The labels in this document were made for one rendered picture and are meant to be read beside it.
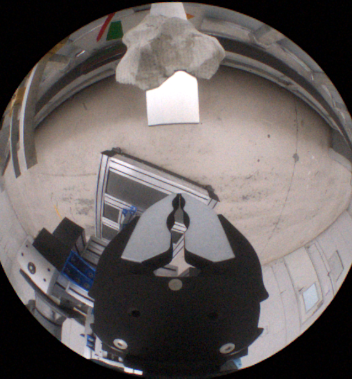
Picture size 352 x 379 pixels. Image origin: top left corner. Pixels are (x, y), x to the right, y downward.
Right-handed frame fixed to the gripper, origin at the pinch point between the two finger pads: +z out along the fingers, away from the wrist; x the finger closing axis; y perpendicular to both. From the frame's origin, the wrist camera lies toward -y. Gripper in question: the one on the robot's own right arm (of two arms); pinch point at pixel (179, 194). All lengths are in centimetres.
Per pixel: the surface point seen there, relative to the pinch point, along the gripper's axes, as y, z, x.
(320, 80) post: -33, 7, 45
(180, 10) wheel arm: -19.8, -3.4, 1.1
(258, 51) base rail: -31.0, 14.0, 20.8
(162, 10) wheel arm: -20.1, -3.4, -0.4
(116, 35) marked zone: -32.5, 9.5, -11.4
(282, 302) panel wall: 219, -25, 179
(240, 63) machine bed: -57, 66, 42
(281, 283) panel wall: 218, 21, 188
